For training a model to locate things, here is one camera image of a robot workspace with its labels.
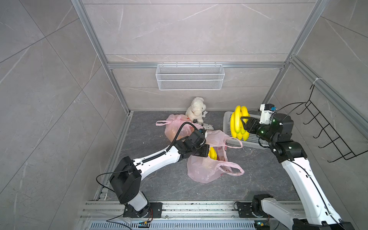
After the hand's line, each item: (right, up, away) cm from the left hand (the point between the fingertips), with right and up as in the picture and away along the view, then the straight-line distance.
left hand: (211, 149), depth 79 cm
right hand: (+16, +17, -9) cm, 25 cm away
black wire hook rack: (+53, +3, -20) cm, 57 cm away
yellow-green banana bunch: (+2, -4, +7) cm, 9 cm away
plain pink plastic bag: (-4, -11, -2) cm, 12 cm away
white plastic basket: (+16, +7, -17) cm, 24 cm away
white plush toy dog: (-8, +23, +19) cm, 31 cm away
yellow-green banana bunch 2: (+11, +12, -11) cm, 19 cm away
